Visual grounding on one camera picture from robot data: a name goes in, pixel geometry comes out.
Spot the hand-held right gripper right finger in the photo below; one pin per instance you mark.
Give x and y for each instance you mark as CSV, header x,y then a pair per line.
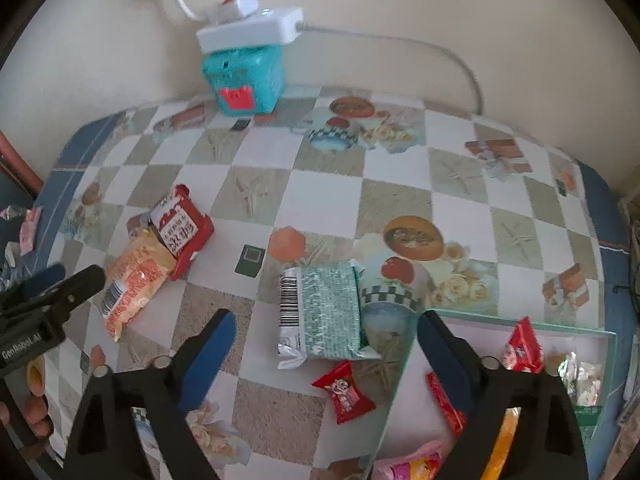
x,y
445,355

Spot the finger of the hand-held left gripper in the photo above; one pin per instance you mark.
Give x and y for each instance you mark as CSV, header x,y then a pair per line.
x,y
50,275
75,285

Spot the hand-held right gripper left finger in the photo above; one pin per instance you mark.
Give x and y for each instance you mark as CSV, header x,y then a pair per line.
x,y
205,360

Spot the small red candy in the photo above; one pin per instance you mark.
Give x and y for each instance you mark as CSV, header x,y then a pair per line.
x,y
522,347
345,392

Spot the white tray with green rim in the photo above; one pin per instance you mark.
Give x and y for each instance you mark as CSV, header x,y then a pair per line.
x,y
525,340

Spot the orange bread packet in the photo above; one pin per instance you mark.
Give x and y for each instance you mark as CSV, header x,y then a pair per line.
x,y
505,440
135,280

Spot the pink snack packet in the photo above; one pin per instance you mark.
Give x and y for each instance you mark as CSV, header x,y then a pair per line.
x,y
410,462

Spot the silver teal snack packet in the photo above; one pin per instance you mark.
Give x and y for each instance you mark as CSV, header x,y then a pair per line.
x,y
325,310

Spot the dark green snack packet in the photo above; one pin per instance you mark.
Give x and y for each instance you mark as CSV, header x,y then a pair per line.
x,y
587,422

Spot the person's left hand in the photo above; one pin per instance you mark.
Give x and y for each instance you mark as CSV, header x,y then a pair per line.
x,y
37,410

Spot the small pink candy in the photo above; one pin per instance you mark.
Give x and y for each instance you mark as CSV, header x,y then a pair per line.
x,y
31,230

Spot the pink bar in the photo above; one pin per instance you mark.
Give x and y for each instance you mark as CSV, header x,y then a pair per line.
x,y
17,160

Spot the red and white snack packet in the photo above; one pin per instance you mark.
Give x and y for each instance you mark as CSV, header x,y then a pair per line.
x,y
182,230

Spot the checkered tablecloth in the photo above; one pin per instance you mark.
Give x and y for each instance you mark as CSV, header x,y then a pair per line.
x,y
400,185

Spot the teal cube toy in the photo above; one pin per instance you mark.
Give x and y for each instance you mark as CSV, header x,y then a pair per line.
x,y
245,75

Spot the white power strip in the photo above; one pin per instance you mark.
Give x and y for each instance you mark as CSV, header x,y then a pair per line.
x,y
250,32

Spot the white adapter with red switch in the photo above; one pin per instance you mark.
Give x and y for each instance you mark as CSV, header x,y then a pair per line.
x,y
239,6

